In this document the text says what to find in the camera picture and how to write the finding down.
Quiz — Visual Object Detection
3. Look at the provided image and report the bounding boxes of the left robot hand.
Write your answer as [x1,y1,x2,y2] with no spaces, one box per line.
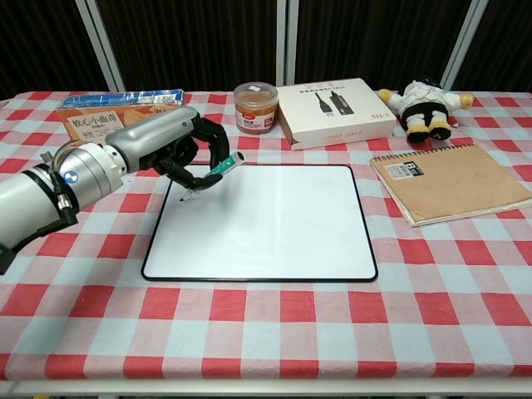
[104,106,231,191]

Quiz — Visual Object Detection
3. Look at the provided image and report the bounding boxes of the green whiteboard marker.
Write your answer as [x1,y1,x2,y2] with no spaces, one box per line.
[180,151,245,204]

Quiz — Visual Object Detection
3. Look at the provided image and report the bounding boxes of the blue orange cookie box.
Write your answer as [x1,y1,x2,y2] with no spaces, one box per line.
[57,87,186,145]

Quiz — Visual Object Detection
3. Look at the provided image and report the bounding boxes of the clear plastic snack jar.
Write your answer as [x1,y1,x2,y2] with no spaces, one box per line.
[232,81,278,135]

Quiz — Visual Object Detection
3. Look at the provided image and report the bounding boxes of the dark folding screen panel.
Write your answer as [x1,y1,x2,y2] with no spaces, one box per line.
[273,0,490,91]
[440,0,532,95]
[0,0,126,101]
[85,0,297,93]

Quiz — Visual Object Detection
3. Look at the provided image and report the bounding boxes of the red white checkered tablecloth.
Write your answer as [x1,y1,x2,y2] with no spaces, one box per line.
[0,89,532,382]

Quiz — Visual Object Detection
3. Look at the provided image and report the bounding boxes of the plush doll black white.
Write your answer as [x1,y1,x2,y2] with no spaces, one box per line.
[377,77,475,145]

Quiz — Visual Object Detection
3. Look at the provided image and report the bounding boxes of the brown spiral notebook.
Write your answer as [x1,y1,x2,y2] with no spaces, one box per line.
[369,143,532,228]

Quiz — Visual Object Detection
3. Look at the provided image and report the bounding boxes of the white whiteboard black frame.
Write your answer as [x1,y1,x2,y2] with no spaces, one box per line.
[140,163,379,283]

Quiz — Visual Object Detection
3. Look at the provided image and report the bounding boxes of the white cable adapter box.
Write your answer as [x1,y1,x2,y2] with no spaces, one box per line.
[276,77,397,151]

